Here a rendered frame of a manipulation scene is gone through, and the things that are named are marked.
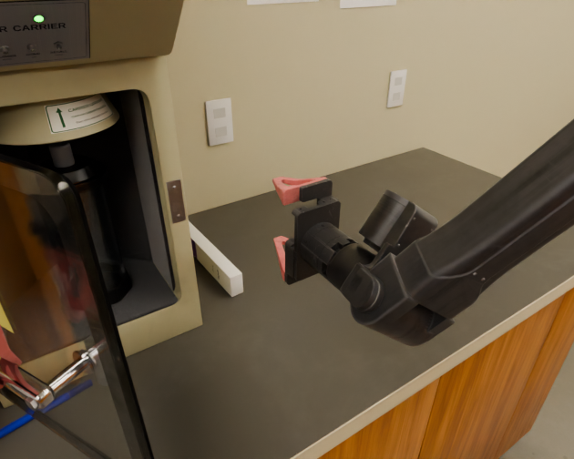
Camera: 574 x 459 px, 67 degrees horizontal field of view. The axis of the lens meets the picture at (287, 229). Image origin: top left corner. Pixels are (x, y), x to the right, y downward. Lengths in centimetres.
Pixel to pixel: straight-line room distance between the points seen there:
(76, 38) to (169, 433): 51
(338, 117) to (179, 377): 92
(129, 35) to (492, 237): 42
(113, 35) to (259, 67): 69
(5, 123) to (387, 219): 47
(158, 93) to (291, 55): 66
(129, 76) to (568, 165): 48
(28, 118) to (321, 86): 87
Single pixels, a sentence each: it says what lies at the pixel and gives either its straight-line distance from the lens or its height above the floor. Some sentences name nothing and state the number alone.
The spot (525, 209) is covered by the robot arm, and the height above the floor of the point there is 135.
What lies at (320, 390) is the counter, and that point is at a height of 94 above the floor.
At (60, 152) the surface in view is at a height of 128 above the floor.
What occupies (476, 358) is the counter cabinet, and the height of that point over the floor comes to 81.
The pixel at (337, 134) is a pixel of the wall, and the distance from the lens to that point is 139.
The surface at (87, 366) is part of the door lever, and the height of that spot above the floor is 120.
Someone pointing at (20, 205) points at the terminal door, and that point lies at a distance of 37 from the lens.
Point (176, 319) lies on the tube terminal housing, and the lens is 79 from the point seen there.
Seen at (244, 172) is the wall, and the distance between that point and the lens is 124.
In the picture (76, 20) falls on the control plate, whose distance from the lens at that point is 51.
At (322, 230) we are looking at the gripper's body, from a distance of 52.
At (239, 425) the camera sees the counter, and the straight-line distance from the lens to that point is 69.
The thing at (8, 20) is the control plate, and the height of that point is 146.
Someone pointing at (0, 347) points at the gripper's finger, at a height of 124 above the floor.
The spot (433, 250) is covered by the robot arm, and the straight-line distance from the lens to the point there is 40.
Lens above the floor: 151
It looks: 32 degrees down
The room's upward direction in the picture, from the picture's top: straight up
